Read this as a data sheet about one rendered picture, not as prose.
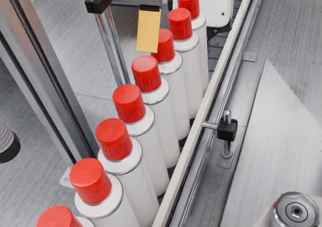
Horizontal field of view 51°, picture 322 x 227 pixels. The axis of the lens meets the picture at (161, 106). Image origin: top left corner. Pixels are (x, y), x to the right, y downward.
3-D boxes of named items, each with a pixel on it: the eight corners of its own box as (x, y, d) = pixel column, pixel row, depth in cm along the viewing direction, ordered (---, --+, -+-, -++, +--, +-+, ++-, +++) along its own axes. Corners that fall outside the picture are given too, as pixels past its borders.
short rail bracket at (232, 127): (233, 164, 59) (235, 120, 51) (216, 159, 60) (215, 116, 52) (237, 149, 61) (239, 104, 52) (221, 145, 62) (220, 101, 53)
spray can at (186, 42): (199, 123, 60) (190, 26, 45) (171, 118, 62) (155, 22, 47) (207, 102, 63) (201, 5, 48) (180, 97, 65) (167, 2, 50)
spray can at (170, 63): (180, 146, 57) (165, 51, 42) (155, 135, 60) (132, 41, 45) (196, 125, 60) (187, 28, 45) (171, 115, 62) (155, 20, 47)
